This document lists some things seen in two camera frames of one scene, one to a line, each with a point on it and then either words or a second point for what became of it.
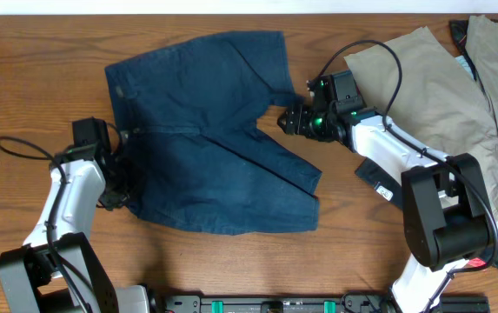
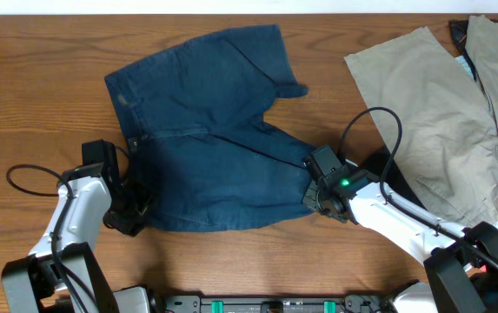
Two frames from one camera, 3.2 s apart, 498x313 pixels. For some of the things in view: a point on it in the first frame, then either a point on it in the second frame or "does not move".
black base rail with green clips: [347, 303] does not move
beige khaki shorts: [484, 117] does not move
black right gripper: [298, 122] -> [308, 198]
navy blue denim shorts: [192, 153] does not move
